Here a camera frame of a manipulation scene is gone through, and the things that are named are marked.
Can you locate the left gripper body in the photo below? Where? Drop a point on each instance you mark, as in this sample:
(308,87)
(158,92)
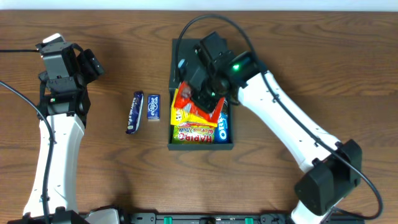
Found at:
(90,61)

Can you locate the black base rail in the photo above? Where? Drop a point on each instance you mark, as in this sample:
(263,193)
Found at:
(151,218)

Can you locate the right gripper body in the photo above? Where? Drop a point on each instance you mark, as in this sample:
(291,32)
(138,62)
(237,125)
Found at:
(204,97)

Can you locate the Haribo gummy worms bag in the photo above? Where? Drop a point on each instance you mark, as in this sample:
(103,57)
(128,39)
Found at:
(193,134)

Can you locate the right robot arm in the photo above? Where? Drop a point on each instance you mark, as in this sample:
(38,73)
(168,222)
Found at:
(331,168)

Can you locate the yellow Hacks candy bag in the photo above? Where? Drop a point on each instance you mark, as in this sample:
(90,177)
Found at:
(178,117)

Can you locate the blue Eclipse mints tin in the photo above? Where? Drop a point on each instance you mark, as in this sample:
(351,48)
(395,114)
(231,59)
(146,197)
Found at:
(153,107)

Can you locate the purple Dairy Milk bar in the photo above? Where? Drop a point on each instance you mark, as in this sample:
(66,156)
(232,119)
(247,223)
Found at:
(135,112)

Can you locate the blue Oreo cookie pack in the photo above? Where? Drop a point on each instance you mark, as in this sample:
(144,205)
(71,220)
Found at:
(222,130)

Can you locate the dark green gift box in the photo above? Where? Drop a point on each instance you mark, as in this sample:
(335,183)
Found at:
(186,52)

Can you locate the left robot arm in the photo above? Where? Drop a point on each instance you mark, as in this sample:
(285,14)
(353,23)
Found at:
(62,110)

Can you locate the red Hacks candy bag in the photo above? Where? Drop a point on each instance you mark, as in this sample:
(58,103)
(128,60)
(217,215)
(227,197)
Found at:
(188,105)

